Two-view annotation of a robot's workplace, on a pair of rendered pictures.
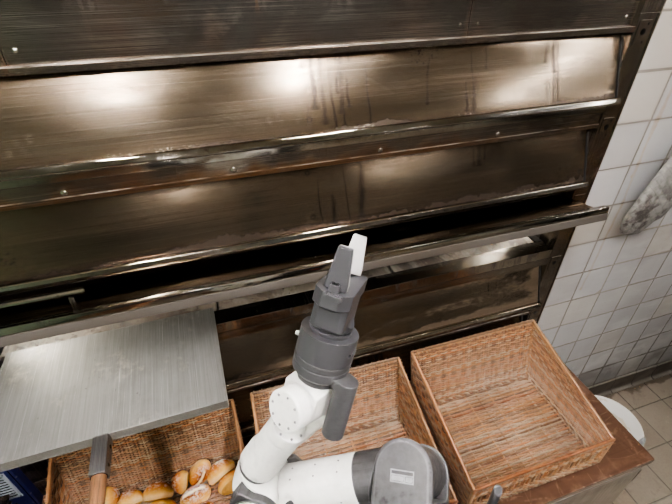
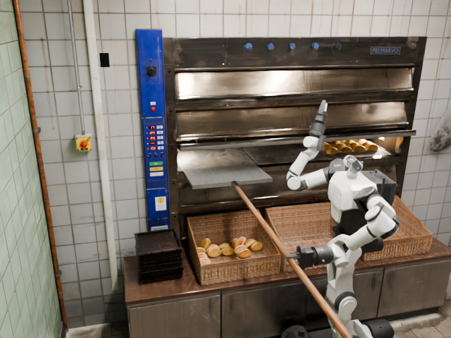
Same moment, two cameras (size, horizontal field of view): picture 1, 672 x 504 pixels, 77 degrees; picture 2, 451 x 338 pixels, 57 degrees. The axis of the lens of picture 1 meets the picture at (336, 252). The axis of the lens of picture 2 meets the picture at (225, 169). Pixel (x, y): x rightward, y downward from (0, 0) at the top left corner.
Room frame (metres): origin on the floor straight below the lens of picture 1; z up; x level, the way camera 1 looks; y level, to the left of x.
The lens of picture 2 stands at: (-2.05, 0.40, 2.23)
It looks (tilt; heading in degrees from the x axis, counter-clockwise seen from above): 20 degrees down; 4
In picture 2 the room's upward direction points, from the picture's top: straight up
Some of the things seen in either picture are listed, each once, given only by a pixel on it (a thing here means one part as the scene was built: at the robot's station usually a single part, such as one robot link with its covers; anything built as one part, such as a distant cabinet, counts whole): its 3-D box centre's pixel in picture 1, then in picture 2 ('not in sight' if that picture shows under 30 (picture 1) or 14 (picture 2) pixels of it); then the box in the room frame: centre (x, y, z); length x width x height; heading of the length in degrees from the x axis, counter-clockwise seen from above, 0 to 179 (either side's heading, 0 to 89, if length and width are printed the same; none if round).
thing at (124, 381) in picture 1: (109, 375); (226, 174); (0.69, 0.58, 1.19); 0.55 x 0.36 x 0.03; 109
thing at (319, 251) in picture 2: not in sight; (310, 257); (-0.34, 0.12, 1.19); 0.12 x 0.10 x 0.13; 109
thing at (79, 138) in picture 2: not in sight; (84, 142); (0.47, 1.48, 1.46); 0.10 x 0.07 x 0.10; 108
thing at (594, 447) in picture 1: (502, 405); (381, 225); (0.92, -0.61, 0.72); 0.56 x 0.49 x 0.28; 108
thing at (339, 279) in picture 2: not in sight; (343, 273); (0.14, -0.17, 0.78); 0.18 x 0.15 x 0.47; 19
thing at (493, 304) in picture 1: (315, 336); (294, 184); (0.98, 0.07, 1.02); 1.79 x 0.11 x 0.19; 108
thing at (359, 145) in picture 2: not in sight; (337, 140); (1.58, -0.35, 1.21); 0.61 x 0.48 x 0.06; 18
